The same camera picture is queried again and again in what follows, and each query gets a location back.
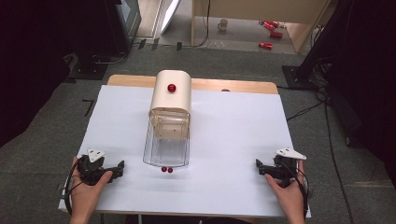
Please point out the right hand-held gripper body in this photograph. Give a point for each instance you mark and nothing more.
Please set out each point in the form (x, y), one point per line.
(285, 169)

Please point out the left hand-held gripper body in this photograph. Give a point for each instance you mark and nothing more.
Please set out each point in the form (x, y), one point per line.
(91, 169)

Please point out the person's left hand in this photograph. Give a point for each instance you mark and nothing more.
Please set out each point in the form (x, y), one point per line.
(82, 196)

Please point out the person's right hand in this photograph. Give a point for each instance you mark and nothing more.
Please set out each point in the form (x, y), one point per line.
(292, 199)

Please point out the white paper sheet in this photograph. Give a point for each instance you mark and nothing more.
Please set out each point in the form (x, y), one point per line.
(236, 140)

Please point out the small red ball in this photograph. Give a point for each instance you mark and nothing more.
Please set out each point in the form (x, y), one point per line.
(170, 170)
(164, 169)

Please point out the clear plastic container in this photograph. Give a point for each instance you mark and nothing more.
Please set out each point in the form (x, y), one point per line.
(166, 149)

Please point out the wooden table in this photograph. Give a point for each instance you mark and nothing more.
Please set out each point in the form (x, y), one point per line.
(236, 86)

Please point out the cream lid with red knob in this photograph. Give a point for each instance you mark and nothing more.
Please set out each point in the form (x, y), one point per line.
(171, 96)

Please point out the black metal stand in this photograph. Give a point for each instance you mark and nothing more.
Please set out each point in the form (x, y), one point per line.
(311, 56)

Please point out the red can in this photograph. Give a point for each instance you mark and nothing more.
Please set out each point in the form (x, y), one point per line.
(275, 24)
(268, 25)
(265, 45)
(276, 34)

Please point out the black tape strip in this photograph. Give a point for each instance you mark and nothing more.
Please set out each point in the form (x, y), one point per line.
(155, 44)
(142, 44)

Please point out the grey mug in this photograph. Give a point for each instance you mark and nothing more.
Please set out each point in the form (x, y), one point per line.
(222, 25)

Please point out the white board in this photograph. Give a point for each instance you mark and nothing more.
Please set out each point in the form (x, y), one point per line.
(169, 12)

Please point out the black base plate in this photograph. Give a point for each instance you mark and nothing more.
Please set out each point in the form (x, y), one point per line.
(88, 72)

